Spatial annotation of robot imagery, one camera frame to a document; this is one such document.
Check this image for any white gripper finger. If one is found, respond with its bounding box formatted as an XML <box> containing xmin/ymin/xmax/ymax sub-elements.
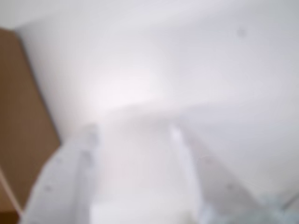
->
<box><xmin>169</xmin><ymin>123</ymin><xmax>277</xmax><ymax>224</ymax></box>
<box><xmin>21</xmin><ymin>123</ymin><xmax>100</xmax><ymax>224</ymax></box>

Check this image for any brown cardboard box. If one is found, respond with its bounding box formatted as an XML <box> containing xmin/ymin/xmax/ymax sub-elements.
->
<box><xmin>0</xmin><ymin>27</ymin><xmax>61</xmax><ymax>224</ymax></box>

